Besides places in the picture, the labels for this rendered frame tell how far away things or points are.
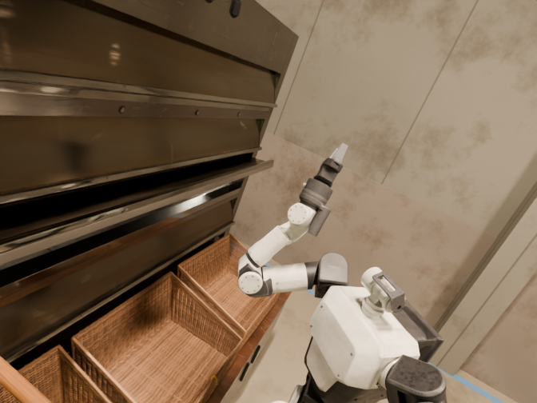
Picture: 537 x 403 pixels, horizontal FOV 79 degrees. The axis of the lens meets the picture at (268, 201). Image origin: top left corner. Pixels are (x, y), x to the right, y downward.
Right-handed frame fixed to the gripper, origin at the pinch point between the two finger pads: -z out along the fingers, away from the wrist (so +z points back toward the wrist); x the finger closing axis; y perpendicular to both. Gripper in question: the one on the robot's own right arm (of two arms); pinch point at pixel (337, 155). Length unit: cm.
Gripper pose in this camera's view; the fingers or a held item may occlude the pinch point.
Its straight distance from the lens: 108.9
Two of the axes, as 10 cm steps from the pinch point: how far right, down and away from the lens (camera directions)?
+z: -4.9, 8.7, -0.3
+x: 0.1, -0.3, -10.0
